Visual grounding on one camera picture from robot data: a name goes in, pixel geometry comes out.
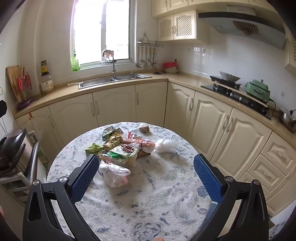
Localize green plastic bottle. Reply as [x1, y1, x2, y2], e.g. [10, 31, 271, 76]
[71, 54, 81, 72]

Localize black gas stove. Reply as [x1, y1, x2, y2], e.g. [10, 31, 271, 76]
[201, 75, 273, 120]

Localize yellow label bottle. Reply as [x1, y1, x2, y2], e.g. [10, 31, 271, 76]
[40, 60, 49, 76]

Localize glass jar with lid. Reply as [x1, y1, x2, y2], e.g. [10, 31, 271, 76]
[40, 74, 54, 94]

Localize crushed green white carton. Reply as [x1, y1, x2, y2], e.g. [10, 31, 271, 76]
[102, 125, 124, 142]

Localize dark purple rack base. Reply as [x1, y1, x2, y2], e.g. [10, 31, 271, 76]
[17, 97, 36, 111]

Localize red green white snack bag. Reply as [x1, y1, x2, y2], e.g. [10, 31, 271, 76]
[99, 145, 139, 167]

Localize steel pot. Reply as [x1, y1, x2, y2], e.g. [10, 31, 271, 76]
[279, 108, 296, 133]

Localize white knotted plastic bag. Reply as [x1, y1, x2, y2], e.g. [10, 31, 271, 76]
[154, 138, 178, 154]

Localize white metal frame stand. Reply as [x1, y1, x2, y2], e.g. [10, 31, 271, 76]
[0, 130, 47, 202]

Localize stainless steel double sink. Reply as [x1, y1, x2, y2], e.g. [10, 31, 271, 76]
[79, 73, 152, 90]

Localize green crumpled wrapper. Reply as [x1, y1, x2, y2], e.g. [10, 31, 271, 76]
[84, 143, 104, 156]

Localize wooden cutting board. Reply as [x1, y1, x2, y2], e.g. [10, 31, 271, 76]
[6, 65, 23, 102]

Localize green electric cooker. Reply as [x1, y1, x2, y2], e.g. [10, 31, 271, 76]
[245, 79, 271, 103]

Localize steel trash can black lid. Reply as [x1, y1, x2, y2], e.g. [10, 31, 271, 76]
[0, 127, 38, 186]

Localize small brown figurine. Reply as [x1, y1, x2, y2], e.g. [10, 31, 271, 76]
[102, 49, 115, 62]

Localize yellow black snack wrapper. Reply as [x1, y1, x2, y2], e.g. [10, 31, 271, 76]
[103, 136, 124, 151]

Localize black power cord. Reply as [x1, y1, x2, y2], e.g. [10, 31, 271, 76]
[269, 99, 278, 117]

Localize metal wok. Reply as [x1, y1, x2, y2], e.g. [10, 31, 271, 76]
[218, 71, 241, 82]

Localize wall utensil rail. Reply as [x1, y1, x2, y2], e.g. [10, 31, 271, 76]
[136, 33, 164, 48]

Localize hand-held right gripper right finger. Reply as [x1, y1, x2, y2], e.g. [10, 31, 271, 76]
[193, 153, 270, 241]

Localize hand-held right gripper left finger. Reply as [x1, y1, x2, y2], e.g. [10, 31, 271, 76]
[22, 153, 100, 241]

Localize blue white patterned table mat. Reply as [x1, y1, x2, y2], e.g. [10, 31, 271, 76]
[46, 122, 212, 241]

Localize hanging metal ladle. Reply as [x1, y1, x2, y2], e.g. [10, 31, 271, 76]
[136, 45, 143, 68]

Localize grey range hood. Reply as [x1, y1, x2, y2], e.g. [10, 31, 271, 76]
[198, 6, 287, 50]

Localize translucent bag with pink contents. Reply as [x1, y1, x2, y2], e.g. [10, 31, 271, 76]
[99, 162, 131, 188]

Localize cream lattice wall cabinet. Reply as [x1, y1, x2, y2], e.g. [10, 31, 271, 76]
[158, 10, 210, 45]

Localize metal sink faucet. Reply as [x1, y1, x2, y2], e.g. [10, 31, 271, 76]
[105, 59, 117, 79]

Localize cream upper wall cabinets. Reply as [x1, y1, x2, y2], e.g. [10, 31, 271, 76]
[151, 0, 273, 19]

